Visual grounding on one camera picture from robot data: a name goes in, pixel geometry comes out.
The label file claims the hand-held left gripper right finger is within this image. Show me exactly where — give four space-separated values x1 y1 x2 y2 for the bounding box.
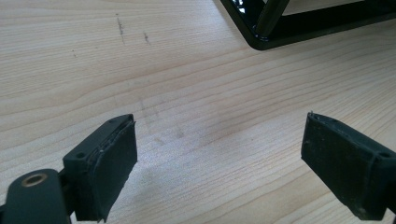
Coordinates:
300 111 396 221

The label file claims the black metal rack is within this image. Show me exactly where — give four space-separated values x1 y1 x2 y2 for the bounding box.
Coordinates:
219 0 396 51

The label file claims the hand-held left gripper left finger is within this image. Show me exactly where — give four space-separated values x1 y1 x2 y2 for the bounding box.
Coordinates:
62 113 138 223

